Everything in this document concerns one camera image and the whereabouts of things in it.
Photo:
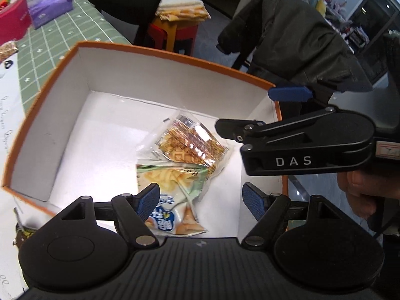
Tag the green checkered tablecloth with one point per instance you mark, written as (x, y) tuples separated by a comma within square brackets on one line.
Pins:
[(47, 43)]

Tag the green white chip packet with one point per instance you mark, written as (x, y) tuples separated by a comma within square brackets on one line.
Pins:
[(165, 175)]

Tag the blue white snack packet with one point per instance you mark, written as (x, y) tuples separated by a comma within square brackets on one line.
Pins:
[(184, 222)]

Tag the small black object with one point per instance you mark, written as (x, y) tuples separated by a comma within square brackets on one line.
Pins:
[(8, 64)]

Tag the cluttered shelf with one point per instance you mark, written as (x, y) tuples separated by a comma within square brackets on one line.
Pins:
[(328, 3)]

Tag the clear cracker packet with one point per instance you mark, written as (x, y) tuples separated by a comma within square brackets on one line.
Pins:
[(184, 143)]

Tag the red plastic stool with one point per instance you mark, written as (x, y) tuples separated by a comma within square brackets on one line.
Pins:
[(187, 34)]

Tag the dark glass door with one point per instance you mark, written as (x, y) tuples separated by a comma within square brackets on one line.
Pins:
[(375, 15)]

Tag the jacket-draped black chair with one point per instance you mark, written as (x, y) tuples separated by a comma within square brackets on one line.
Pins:
[(265, 73)]

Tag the purple tissue pack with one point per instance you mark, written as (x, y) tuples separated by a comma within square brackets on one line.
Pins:
[(50, 7)]

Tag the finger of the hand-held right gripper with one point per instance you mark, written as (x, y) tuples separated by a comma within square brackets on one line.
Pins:
[(237, 129), (289, 93)]

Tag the dark green jacket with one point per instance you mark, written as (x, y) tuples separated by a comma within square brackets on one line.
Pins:
[(297, 37)]

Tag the pink box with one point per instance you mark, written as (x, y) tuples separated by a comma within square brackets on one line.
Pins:
[(12, 22)]

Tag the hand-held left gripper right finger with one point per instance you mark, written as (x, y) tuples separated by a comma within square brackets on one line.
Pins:
[(253, 201)]

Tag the orange cardboard box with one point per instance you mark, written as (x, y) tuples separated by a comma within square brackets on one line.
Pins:
[(109, 68)]

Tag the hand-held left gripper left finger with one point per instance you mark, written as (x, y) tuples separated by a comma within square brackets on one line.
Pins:
[(148, 201)]

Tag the olive yellow snack packet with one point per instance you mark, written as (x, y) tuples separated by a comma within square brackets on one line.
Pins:
[(26, 234)]

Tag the person's right hand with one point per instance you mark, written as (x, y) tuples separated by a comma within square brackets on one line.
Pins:
[(356, 193)]

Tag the gold snack packet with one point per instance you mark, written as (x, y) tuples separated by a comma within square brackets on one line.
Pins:
[(7, 51)]

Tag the yellow patterned folded cloth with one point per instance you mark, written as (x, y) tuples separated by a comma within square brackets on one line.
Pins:
[(184, 14)]

